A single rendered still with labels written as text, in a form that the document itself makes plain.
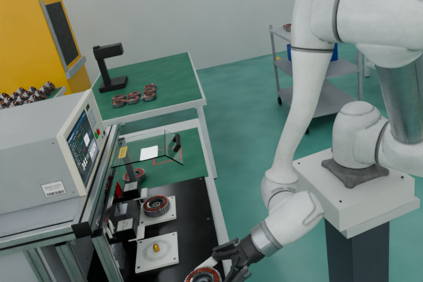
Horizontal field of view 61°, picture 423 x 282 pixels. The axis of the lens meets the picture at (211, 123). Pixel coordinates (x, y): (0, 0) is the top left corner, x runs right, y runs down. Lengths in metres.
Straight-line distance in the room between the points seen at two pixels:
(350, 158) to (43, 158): 1.00
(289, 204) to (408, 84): 0.42
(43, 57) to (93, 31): 1.87
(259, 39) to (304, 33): 5.79
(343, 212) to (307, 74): 0.60
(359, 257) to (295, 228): 0.64
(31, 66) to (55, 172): 3.81
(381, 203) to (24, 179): 1.17
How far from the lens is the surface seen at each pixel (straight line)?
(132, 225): 1.29
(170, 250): 1.36
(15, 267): 1.19
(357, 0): 0.81
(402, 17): 0.78
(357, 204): 1.35
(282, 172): 1.12
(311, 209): 1.01
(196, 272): 1.17
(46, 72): 4.86
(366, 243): 1.61
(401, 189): 1.46
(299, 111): 0.93
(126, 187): 1.50
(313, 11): 0.85
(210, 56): 6.54
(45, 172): 1.14
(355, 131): 1.31
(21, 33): 4.84
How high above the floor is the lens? 1.66
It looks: 23 degrees down
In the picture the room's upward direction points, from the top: 12 degrees counter-clockwise
